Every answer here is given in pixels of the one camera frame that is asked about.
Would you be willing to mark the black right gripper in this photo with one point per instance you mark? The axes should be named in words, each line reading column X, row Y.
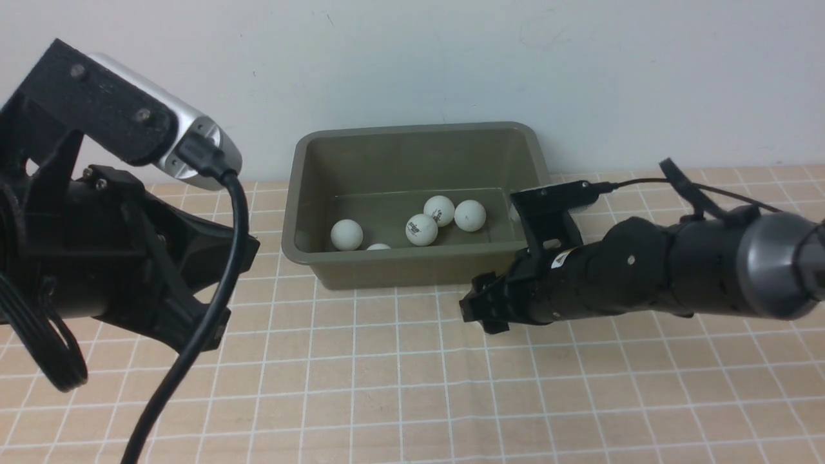
column 535, row 290

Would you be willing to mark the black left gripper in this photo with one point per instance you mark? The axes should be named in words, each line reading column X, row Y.
column 103, row 248

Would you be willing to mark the plain white ping-pong ball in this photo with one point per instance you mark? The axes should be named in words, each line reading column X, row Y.
column 470, row 216

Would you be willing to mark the white ball with black logo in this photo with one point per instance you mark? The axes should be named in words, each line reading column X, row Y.
column 421, row 230

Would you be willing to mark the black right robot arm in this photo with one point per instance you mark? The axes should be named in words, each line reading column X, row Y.
column 762, row 267

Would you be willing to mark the olive green plastic bin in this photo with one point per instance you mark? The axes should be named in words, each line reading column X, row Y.
column 381, row 177

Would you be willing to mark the peach checkered tablecloth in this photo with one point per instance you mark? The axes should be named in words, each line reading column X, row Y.
column 307, row 375

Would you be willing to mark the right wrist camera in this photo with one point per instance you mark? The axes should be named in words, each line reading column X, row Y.
column 545, row 213

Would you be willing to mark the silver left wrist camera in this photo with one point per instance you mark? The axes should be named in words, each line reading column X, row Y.
column 137, row 121

